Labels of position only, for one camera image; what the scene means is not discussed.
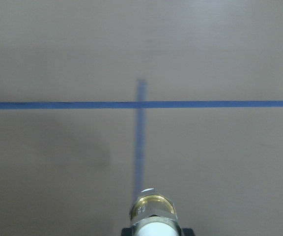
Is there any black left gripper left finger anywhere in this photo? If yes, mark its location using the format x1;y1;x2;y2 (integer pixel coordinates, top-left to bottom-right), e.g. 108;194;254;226
121;228;133;236

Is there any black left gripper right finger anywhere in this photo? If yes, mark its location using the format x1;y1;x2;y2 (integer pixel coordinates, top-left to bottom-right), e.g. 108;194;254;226
181;228;194;236

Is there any brass white PPR valve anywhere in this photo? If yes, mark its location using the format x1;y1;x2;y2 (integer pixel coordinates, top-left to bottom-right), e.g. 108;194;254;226
129;188;182;236

